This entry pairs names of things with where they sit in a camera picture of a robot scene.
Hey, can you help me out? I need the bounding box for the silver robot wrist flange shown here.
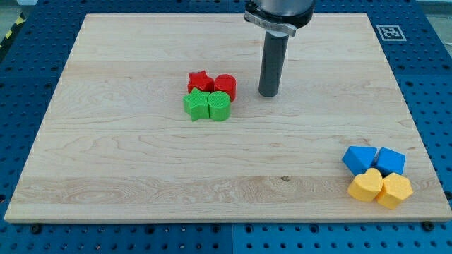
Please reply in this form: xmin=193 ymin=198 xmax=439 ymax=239
xmin=244 ymin=0 xmax=316 ymax=37

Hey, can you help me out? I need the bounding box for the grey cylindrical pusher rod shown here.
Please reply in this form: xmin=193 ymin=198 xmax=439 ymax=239
xmin=258 ymin=31 xmax=289 ymax=97

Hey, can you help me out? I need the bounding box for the red cylinder block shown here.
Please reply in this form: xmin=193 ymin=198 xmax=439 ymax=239
xmin=214 ymin=74 xmax=237 ymax=102

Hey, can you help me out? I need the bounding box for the green cylinder block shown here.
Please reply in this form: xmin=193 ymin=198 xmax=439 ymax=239
xmin=208 ymin=91 xmax=231 ymax=121

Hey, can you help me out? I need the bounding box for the red star block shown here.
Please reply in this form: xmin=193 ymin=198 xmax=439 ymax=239
xmin=187 ymin=71 xmax=215 ymax=93

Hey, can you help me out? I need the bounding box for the green star block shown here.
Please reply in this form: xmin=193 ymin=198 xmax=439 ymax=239
xmin=183 ymin=88 xmax=210 ymax=121

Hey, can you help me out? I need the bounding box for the white fiducial marker tag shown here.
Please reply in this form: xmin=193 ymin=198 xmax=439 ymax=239
xmin=376 ymin=25 xmax=406 ymax=42

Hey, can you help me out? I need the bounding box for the blue triangle block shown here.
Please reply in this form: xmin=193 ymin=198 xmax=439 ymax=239
xmin=342 ymin=146 xmax=377 ymax=175

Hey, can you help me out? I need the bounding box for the blue cube block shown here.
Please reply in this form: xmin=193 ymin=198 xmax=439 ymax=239
xmin=373 ymin=147 xmax=406 ymax=176

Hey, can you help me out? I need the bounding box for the yellow heart block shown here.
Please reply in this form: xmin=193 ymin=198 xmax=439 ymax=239
xmin=347 ymin=168 xmax=383 ymax=202

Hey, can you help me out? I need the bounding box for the yellow hexagon block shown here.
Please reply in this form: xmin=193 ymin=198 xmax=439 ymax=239
xmin=376 ymin=173 xmax=414 ymax=210

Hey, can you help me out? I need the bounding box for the light wooden board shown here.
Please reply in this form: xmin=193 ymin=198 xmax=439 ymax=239
xmin=5 ymin=13 xmax=451 ymax=224

